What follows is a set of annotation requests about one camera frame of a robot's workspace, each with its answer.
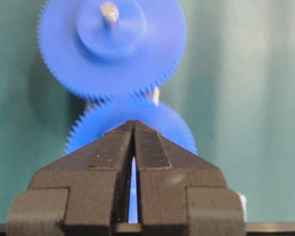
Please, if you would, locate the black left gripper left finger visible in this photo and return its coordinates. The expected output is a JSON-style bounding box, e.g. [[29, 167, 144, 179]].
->
[[6, 121, 134, 236]]

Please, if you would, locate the large blue plastic gear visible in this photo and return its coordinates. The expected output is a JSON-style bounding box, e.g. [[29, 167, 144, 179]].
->
[[37, 0, 186, 100]]

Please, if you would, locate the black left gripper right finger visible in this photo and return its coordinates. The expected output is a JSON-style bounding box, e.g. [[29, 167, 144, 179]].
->
[[134, 121, 245, 236]]

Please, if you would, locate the steel shaft through large gear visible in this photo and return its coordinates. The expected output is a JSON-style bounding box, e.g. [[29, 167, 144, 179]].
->
[[100, 1, 119, 27]]

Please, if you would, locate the aluminium extrusion rail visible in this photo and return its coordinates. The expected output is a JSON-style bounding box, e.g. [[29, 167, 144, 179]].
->
[[85, 86, 160, 111]]

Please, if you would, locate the small blue plastic gear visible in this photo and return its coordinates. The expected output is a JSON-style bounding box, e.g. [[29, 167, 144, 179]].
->
[[63, 97, 198, 223]]

